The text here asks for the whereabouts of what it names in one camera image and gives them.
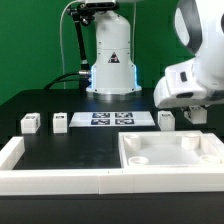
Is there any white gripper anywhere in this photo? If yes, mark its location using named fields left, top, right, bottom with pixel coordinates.
left=154, top=57, right=224, bottom=109

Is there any white square tabletop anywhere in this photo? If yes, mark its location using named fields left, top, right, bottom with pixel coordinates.
left=118, top=131, right=224, bottom=168

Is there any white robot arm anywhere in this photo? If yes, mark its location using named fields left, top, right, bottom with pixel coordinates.
left=84, top=0, right=224, bottom=108

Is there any white U-shaped obstacle fence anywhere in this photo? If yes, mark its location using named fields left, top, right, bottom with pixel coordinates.
left=0, top=137, right=224, bottom=196

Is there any white marker base plate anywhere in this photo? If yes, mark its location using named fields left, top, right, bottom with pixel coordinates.
left=69, top=111, right=155, bottom=127

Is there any black cable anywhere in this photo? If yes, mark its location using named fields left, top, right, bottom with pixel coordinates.
left=43, top=69, right=92, bottom=90

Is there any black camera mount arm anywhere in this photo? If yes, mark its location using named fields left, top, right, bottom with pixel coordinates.
left=66, top=0, right=119, bottom=70

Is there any white cable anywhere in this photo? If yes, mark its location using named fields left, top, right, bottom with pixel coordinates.
left=59, top=0, right=86, bottom=76

